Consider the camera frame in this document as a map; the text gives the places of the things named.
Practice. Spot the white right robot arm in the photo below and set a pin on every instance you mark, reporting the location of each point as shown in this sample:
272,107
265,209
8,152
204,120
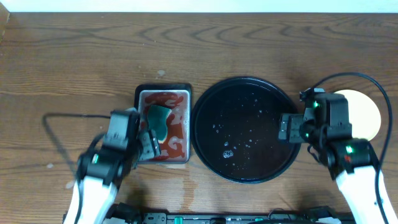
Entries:
352,162

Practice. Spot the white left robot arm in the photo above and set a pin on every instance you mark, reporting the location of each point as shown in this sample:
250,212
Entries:
91,200

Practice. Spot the round black serving tray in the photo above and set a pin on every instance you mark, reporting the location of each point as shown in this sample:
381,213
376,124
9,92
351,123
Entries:
234,128

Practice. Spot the black rectangular wash tray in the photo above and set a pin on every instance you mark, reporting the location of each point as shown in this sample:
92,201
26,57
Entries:
176,148

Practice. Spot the yellow plate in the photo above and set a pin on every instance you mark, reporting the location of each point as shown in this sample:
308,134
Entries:
364,115

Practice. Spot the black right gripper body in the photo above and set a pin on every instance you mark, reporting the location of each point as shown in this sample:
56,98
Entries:
298,131

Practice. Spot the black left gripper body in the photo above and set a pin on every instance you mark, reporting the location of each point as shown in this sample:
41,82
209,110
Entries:
148,144

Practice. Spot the green scrubbing sponge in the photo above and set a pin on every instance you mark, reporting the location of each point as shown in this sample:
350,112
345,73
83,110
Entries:
157,120

